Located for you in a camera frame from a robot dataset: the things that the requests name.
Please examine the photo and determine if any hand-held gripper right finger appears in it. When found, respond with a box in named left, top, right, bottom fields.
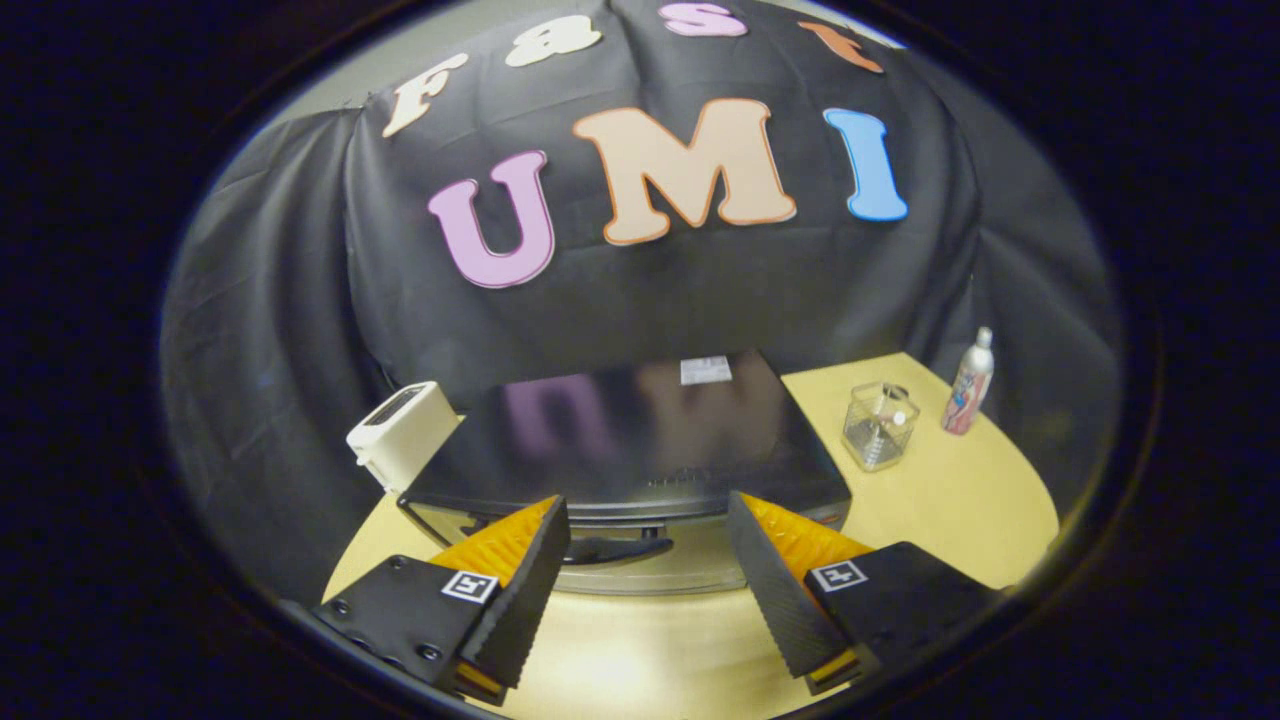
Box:
left=727, top=490, right=1001, bottom=696

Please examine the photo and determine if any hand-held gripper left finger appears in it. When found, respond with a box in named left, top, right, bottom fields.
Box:
left=315, top=495, right=571, bottom=706

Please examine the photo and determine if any black toaster oven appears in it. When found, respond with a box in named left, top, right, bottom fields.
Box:
left=397, top=350, right=853, bottom=598

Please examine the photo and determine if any white bread toaster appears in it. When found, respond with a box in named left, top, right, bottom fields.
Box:
left=346, top=381, right=463, bottom=495

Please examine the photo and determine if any clear glass container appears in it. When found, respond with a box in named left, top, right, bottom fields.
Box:
left=842, top=381, right=921, bottom=473

